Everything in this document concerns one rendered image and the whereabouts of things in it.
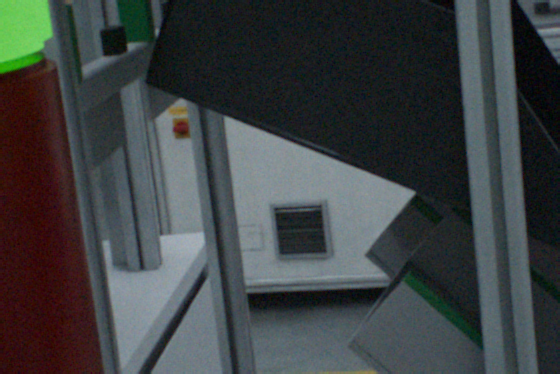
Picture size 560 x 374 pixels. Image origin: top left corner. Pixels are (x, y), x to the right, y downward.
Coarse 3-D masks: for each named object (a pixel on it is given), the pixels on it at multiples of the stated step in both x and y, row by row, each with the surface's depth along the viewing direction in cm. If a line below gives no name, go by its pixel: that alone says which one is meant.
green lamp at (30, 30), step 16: (0, 0) 13; (16, 0) 13; (32, 0) 13; (0, 16) 13; (16, 16) 13; (32, 16) 13; (48, 16) 14; (0, 32) 13; (16, 32) 13; (32, 32) 13; (48, 32) 14; (0, 48) 13; (16, 48) 13; (32, 48) 14
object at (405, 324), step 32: (448, 224) 70; (416, 256) 71; (448, 256) 70; (416, 288) 58; (448, 288) 71; (544, 288) 69; (384, 320) 58; (416, 320) 58; (448, 320) 58; (480, 320) 71; (544, 320) 70; (384, 352) 59; (416, 352) 58; (448, 352) 58; (480, 352) 58; (544, 352) 70
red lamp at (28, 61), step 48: (0, 96) 13; (48, 96) 14; (0, 144) 13; (48, 144) 14; (0, 192) 13; (48, 192) 13; (0, 240) 13; (48, 240) 13; (0, 288) 13; (48, 288) 13; (0, 336) 13; (48, 336) 13; (96, 336) 15
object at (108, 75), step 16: (128, 48) 67; (144, 48) 68; (96, 64) 61; (112, 64) 62; (128, 64) 65; (144, 64) 68; (96, 80) 59; (112, 80) 61; (128, 80) 64; (80, 96) 56; (96, 96) 58
